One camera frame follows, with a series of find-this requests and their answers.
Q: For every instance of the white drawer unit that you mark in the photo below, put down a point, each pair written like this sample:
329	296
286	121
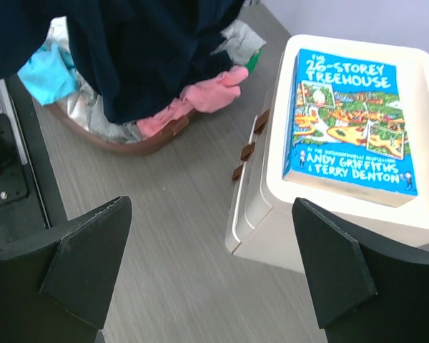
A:
261	227

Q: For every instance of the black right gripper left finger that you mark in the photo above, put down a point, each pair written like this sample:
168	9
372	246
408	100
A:
57	285

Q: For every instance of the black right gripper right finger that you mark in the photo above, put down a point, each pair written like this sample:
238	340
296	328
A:
364	287

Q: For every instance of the grey cloth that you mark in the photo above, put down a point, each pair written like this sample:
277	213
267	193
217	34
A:
240	42

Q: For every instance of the pink cloth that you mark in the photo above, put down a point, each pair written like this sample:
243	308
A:
206	96

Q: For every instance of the light blue cloth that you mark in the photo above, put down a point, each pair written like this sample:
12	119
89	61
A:
50	74

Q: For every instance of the navy blue t shirt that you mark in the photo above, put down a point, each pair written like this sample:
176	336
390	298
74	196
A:
138	55

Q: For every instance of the green cloth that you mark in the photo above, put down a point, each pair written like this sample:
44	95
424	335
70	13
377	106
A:
252	63

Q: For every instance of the blue treehouse paperback book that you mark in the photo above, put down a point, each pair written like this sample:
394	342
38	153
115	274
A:
346	129

